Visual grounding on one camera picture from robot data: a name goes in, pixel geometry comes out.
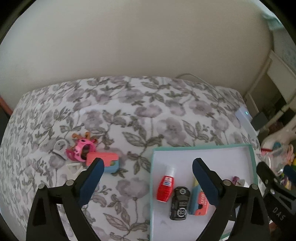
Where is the magenta packet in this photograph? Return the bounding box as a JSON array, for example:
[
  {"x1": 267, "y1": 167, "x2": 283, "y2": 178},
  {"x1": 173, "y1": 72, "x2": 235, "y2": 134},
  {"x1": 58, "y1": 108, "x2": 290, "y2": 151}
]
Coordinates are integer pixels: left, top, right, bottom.
[{"x1": 232, "y1": 176, "x2": 249, "y2": 188}]

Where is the red teal stapler toy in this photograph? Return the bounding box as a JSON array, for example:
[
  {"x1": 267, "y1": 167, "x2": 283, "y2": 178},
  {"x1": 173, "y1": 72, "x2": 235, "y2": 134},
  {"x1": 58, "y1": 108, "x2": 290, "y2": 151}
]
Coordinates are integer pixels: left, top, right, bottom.
[
  {"x1": 86, "y1": 152, "x2": 119, "y2": 173},
  {"x1": 189, "y1": 179, "x2": 209, "y2": 216}
]

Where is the black toy car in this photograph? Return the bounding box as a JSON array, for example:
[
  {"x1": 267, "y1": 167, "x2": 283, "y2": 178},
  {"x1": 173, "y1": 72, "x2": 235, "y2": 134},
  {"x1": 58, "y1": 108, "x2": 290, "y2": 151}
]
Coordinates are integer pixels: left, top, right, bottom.
[{"x1": 170, "y1": 186, "x2": 191, "y2": 221}]

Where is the red white glue bottle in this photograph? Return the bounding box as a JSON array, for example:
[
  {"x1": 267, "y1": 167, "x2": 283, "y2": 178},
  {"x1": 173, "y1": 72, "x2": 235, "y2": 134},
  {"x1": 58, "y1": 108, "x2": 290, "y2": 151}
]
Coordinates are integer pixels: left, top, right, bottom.
[{"x1": 157, "y1": 166, "x2": 175, "y2": 202}]

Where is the white ribbed plastic item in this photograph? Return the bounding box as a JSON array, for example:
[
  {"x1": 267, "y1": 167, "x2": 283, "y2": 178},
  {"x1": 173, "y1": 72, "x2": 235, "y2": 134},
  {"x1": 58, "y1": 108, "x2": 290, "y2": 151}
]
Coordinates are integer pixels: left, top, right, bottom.
[{"x1": 66, "y1": 163, "x2": 86, "y2": 180}]

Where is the white oval tag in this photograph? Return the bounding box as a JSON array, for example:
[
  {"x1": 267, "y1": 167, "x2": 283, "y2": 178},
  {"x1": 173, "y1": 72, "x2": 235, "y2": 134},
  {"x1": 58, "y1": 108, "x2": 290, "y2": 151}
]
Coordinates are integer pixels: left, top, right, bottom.
[{"x1": 52, "y1": 139, "x2": 68, "y2": 161}]

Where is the pink doll toy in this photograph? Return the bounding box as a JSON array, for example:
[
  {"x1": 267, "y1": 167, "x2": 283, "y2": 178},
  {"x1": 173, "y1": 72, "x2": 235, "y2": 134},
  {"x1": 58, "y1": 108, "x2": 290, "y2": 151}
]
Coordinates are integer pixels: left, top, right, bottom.
[{"x1": 66, "y1": 132, "x2": 97, "y2": 163}]

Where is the white laundry basket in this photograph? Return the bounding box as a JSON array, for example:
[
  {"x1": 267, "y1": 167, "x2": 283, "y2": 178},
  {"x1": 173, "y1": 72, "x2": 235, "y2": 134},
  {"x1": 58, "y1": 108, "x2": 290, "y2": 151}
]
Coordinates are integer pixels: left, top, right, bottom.
[{"x1": 261, "y1": 118, "x2": 295, "y2": 149}]

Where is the teal rimmed white box lid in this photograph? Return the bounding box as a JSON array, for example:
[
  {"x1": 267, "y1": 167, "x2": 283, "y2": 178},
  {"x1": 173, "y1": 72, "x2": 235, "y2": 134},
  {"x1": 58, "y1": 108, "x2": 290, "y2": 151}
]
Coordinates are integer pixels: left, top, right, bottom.
[{"x1": 150, "y1": 144, "x2": 258, "y2": 240}]

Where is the white router box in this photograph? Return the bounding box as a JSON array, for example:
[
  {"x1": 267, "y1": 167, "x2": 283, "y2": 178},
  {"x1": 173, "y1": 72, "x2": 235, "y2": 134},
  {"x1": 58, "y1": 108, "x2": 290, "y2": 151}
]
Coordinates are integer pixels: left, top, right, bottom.
[{"x1": 234, "y1": 105, "x2": 259, "y2": 138}]

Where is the floral grey white bedspread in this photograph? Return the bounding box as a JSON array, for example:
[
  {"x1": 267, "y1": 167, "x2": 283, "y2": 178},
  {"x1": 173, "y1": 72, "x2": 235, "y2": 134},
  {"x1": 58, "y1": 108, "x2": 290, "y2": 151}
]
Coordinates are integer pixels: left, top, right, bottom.
[{"x1": 1, "y1": 76, "x2": 261, "y2": 240}]

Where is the white shelf unit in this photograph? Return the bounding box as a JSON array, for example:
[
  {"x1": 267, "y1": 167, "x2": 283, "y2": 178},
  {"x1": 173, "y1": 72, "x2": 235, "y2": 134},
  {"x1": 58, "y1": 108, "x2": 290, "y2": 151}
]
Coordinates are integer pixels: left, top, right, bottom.
[{"x1": 244, "y1": 50, "x2": 295, "y2": 130}]

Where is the white cable on bed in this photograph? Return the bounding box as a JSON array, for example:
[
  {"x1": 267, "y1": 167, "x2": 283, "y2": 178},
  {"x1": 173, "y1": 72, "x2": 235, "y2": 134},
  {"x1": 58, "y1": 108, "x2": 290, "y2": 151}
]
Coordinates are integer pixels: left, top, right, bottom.
[{"x1": 174, "y1": 73, "x2": 215, "y2": 88}]

